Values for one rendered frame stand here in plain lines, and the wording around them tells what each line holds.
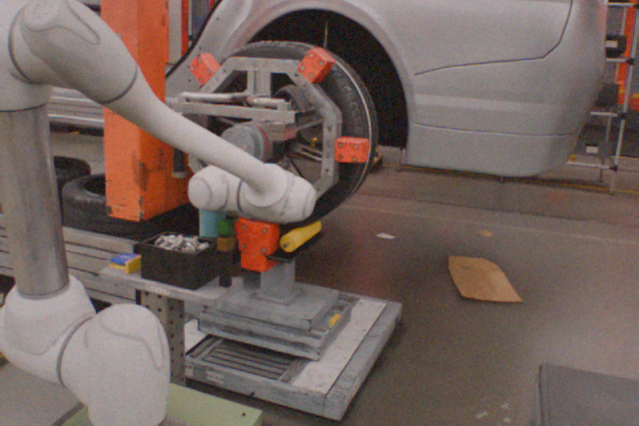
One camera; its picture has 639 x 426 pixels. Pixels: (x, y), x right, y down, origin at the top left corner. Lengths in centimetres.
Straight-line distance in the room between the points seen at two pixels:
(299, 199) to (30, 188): 54
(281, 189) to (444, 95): 107
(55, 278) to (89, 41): 49
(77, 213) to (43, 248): 149
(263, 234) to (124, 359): 97
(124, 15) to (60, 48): 121
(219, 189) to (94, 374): 47
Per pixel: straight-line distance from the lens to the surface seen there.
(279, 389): 201
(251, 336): 220
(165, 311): 188
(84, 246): 253
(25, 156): 111
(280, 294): 223
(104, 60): 96
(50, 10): 93
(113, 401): 118
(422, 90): 221
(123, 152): 217
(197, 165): 207
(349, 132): 190
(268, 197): 126
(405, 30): 222
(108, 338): 114
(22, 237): 117
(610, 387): 175
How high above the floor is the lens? 116
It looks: 13 degrees down
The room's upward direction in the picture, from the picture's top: 3 degrees clockwise
